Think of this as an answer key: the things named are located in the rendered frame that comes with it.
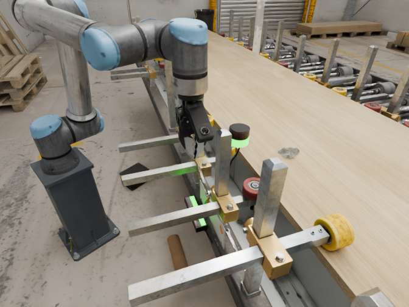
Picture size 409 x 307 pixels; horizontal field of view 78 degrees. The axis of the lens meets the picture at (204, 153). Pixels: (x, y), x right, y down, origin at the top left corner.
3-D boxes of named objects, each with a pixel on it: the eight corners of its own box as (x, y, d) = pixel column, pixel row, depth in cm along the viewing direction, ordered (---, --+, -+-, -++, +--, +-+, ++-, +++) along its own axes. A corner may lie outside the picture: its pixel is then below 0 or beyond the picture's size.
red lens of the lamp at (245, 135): (234, 141, 71) (234, 134, 70) (225, 131, 76) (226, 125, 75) (252, 137, 73) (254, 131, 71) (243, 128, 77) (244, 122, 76)
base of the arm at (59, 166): (48, 179, 131) (42, 164, 126) (38, 164, 142) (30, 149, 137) (85, 164, 142) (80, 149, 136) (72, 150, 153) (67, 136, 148)
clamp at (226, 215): (223, 224, 80) (224, 213, 77) (209, 195, 91) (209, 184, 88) (240, 219, 82) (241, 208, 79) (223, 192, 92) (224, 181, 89)
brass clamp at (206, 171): (198, 178, 100) (198, 169, 98) (188, 159, 111) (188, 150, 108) (212, 175, 102) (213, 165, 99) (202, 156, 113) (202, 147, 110)
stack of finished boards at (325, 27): (381, 30, 761) (383, 24, 751) (311, 34, 707) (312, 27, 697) (361, 26, 821) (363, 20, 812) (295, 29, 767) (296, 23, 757)
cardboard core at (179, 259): (178, 278, 142) (167, 236, 165) (178, 286, 146) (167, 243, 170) (191, 274, 144) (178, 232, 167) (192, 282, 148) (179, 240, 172)
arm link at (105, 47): (-6, -10, 86) (94, 27, 51) (34, -11, 94) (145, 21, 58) (9, 27, 93) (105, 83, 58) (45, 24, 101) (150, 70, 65)
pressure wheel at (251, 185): (246, 220, 85) (249, 194, 78) (236, 203, 91) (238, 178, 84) (267, 214, 87) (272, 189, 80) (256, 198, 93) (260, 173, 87)
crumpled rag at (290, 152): (282, 159, 95) (283, 155, 94) (274, 150, 100) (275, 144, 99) (304, 156, 96) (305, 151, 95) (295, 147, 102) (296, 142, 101)
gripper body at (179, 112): (199, 121, 80) (198, 83, 73) (208, 134, 73) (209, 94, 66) (175, 125, 78) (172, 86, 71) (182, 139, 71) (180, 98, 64)
